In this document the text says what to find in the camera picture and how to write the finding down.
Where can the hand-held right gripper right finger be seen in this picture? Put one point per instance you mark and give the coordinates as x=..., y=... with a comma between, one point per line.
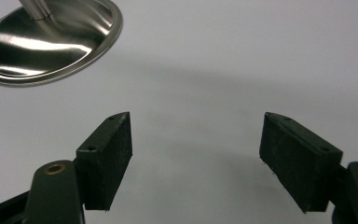
x=298, y=165

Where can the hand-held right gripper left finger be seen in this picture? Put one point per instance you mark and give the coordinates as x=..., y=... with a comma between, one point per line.
x=104, y=165

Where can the round metal stand base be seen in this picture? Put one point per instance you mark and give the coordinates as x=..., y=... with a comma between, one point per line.
x=43, y=46

